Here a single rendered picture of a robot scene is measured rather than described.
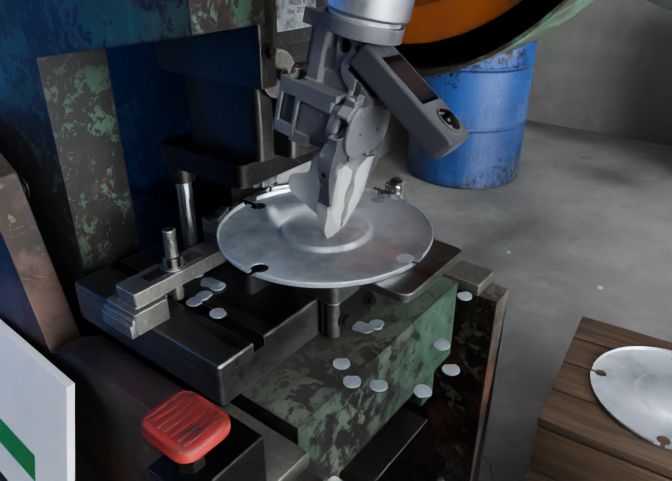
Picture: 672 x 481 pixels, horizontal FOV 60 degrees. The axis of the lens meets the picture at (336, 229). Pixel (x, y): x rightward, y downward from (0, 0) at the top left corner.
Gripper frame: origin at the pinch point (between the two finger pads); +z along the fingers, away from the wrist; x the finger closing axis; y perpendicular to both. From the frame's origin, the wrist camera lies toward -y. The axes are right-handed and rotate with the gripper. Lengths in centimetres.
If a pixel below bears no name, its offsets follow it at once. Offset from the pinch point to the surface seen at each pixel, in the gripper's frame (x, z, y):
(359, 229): -17.2, 8.9, 5.5
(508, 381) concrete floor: -98, 79, -14
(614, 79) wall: -350, 30, 23
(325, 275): -5.9, 10.0, 3.0
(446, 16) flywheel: -47, -16, 14
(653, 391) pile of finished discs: -66, 40, -40
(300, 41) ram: -14.5, -12.4, 18.5
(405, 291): -8.3, 8.2, -6.2
